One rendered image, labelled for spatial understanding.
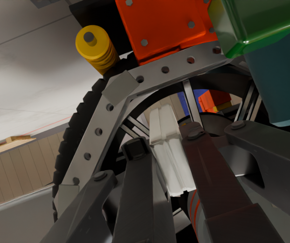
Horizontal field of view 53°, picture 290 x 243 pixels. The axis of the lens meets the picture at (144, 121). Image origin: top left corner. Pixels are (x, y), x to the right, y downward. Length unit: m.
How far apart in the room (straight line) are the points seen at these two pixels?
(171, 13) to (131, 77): 0.12
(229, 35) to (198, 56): 0.31
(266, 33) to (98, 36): 0.37
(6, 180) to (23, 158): 0.54
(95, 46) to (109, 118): 0.12
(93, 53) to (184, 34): 0.15
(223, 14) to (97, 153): 0.35
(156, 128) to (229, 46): 0.07
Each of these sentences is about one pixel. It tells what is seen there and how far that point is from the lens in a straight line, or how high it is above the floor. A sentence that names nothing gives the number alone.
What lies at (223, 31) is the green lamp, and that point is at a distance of 0.19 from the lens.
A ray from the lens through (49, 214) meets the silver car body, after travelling 1.02.
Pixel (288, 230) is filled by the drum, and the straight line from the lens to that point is 0.38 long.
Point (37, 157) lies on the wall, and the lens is 5.88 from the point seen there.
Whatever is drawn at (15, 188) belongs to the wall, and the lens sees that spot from 6.16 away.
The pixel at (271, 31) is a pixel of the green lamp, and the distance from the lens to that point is 0.18.
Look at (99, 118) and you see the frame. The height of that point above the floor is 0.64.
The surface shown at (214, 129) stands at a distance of 1.04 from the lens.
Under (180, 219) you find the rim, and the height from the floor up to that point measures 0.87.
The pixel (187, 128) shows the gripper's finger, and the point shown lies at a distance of 0.16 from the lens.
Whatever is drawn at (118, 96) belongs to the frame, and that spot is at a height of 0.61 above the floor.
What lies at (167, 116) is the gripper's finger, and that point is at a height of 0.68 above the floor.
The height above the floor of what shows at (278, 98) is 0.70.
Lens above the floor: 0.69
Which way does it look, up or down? 2 degrees down
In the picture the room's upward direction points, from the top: 160 degrees clockwise
